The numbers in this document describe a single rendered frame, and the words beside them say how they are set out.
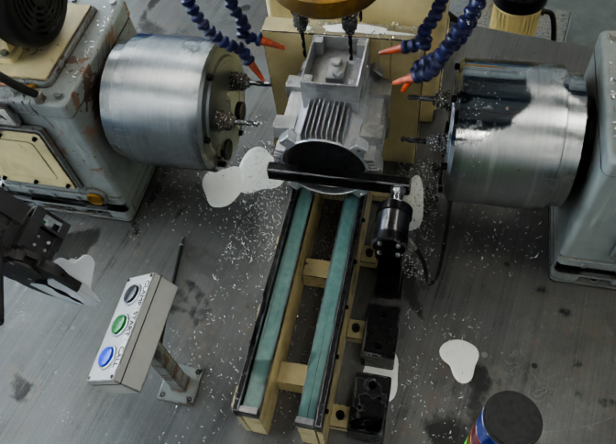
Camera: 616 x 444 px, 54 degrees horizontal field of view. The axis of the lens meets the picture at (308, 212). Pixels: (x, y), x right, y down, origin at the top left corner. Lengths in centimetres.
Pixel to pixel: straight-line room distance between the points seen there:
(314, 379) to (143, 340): 28
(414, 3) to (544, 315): 63
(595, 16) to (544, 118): 212
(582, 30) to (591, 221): 199
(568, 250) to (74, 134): 91
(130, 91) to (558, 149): 71
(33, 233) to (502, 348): 80
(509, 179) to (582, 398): 40
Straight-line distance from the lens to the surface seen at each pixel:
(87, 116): 117
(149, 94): 110
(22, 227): 87
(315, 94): 106
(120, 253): 134
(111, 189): 129
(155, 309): 94
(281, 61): 120
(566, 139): 102
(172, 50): 113
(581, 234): 112
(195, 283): 125
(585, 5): 315
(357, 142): 102
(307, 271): 117
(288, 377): 109
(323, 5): 89
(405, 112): 123
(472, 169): 100
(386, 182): 104
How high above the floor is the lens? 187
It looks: 56 degrees down
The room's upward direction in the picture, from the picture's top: 9 degrees counter-clockwise
